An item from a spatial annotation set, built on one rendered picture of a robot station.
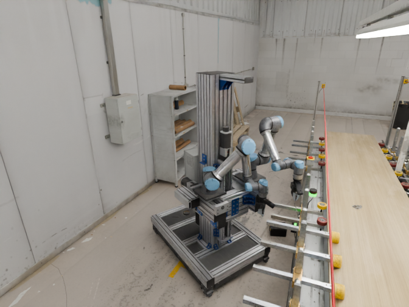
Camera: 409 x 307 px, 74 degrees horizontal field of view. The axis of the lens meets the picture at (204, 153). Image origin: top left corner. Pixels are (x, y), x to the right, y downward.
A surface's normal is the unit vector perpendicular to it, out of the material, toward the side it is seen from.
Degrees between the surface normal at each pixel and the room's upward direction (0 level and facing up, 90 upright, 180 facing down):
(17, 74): 90
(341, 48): 90
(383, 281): 0
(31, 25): 90
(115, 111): 90
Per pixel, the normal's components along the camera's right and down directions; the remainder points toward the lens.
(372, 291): -0.01, -0.93
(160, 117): -0.43, 0.34
